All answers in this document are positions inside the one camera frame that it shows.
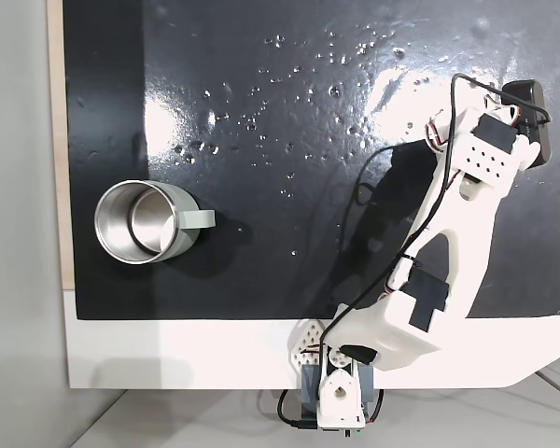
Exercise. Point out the black oval camera box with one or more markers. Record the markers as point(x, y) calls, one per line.
point(539, 135)

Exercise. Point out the blue grey table clamp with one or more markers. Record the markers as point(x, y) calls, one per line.
point(309, 387)

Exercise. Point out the glossy black table mat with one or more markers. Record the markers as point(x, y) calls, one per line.
point(261, 261)

